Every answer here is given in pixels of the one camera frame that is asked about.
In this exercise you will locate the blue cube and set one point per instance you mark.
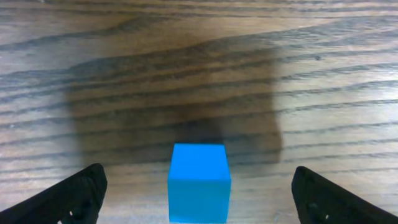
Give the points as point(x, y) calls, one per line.
point(199, 186)

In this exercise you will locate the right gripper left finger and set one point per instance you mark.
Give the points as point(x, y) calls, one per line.
point(71, 196)

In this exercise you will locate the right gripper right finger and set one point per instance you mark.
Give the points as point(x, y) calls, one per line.
point(323, 199)

